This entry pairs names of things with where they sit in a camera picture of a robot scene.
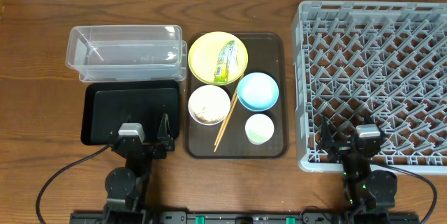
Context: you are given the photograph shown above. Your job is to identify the white bowl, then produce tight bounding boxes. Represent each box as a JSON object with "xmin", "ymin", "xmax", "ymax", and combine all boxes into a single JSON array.
[{"xmin": 188, "ymin": 85, "xmax": 230, "ymax": 126}]

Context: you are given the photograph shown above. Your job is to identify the white cup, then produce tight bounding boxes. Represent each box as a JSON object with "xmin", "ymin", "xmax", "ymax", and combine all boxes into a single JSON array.
[{"xmin": 245, "ymin": 114, "xmax": 274, "ymax": 145}]

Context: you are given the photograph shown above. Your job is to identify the light blue bowl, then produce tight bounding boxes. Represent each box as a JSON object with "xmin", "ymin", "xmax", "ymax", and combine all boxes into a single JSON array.
[{"xmin": 237, "ymin": 73, "xmax": 279, "ymax": 112}]

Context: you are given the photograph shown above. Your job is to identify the yellow plate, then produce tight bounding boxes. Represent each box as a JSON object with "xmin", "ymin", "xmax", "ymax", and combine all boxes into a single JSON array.
[{"xmin": 188, "ymin": 31, "xmax": 249, "ymax": 85}]

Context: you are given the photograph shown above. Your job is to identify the green snack wrapper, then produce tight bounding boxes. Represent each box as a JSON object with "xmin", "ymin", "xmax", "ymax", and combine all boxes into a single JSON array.
[{"xmin": 214, "ymin": 40, "xmax": 238, "ymax": 83}]

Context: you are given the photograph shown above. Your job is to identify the rice and food scraps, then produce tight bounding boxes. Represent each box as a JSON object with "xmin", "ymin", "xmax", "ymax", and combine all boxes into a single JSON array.
[{"xmin": 191, "ymin": 96, "xmax": 228, "ymax": 124}]

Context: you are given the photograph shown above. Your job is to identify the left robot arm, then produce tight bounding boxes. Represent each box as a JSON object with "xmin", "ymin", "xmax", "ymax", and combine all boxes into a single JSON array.
[{"xmin": 101, "ymin": 114, "xmax": 175, "ymax": 224}]

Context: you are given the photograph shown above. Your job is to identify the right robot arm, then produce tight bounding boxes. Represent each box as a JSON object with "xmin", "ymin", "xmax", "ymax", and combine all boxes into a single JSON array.
[{"xmin": 318, "ymin": 116, "xmax": 397, "ymax": 223}]

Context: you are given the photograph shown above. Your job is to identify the grey dishwasher rack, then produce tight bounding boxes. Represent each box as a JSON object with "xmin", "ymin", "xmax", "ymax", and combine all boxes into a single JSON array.
[{"xmin": 291, "ymin": 1, "xmax": 446, "ymax": 175}]

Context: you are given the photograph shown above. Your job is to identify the black plastic bin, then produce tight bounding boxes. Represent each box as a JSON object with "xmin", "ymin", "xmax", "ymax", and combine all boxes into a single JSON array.
[{"xmin": 80, "ymin": 80, "xmax": 180, "ymax": 145}]

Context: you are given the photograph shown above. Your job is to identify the dark brown serving tray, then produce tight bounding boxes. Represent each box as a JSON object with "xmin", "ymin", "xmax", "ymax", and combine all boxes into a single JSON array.
[{"xmin": 184, "ymin": 32, "xmax": 289, "ymax": 159}]

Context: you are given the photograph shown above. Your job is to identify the clear plastic bin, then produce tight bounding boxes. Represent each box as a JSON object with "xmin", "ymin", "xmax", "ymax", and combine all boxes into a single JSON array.
[{"xmin": 66, "ymin": 25, "xmax": 187, "ymax": 82}]

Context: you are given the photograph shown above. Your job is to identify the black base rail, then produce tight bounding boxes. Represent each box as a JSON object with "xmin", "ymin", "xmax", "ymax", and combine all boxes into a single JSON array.
[{"xmin": 69, "ymin": 211, "xmax": 419, "ymax": 224}]

